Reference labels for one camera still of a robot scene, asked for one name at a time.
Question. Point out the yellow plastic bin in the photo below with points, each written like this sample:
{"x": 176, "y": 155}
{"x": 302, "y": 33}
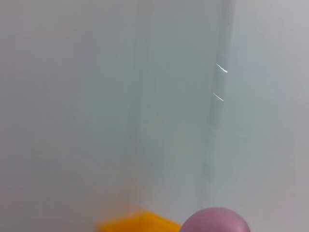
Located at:
{"x": 144, "y": 222}

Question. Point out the pink toy peach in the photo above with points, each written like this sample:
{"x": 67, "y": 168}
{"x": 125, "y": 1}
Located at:
{"x": 214, "y": 221}

